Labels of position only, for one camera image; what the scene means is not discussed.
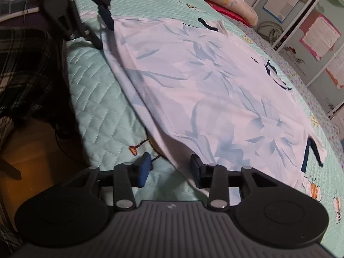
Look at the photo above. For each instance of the orange-bordered wall chart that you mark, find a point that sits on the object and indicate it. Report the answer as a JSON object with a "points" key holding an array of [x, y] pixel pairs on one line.
{"points": [[336, 71]]}

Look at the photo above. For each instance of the sliding door wardrobe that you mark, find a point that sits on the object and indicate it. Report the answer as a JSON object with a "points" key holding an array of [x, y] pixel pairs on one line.
{"points": [[322, 2]]}

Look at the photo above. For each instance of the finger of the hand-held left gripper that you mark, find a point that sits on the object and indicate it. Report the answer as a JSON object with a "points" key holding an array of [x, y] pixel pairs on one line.
{"points": [[106, 16], [78, 31]]}

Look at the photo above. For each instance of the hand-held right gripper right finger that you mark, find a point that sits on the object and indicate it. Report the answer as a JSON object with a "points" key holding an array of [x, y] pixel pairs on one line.
{"points": [[197, 173]]}

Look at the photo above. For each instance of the pink-bordered wall chart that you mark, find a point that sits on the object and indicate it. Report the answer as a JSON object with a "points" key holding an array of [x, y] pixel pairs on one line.
{"points": [[319, 36]]}

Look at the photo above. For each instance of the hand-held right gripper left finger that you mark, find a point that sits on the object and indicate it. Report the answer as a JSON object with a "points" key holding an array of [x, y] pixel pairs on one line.
{"points": [[142, 173]]}

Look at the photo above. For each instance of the blue-bordered wall chart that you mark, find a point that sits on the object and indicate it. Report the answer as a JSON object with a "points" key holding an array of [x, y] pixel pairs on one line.
{"points": [[282, 2]]}

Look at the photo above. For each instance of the red cloth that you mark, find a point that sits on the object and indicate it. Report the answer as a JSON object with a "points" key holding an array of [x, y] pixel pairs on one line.
{"points": [[228, 12]]}

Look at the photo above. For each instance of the green quilted bee blanket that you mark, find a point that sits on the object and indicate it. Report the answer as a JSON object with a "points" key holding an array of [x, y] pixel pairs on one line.
{"points": [[94, 107]]}

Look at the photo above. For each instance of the white blue floral shirt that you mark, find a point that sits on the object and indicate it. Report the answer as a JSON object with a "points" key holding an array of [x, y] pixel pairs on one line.
{"points": [[201, 86]]}

